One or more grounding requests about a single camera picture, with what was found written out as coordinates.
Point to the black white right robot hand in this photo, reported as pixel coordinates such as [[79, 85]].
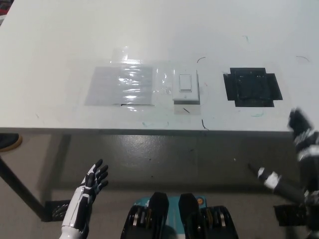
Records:
[[307, 149]]

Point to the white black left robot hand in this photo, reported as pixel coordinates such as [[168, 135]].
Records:
[[86, 191]]

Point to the white wall light switch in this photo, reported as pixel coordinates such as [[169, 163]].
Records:
[[186, 85]]

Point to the black metal table leg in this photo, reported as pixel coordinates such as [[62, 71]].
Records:
[[22, 189]]

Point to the black tape patch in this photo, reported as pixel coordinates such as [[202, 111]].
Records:
[[252, 87]]

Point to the round black tan stool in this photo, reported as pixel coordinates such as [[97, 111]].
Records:
[[10, 143]]

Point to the clear plastic tape film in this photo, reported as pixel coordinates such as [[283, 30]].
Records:
[[162, 82]]

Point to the red dark background object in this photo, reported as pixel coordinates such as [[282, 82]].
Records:
[[3, 7]]

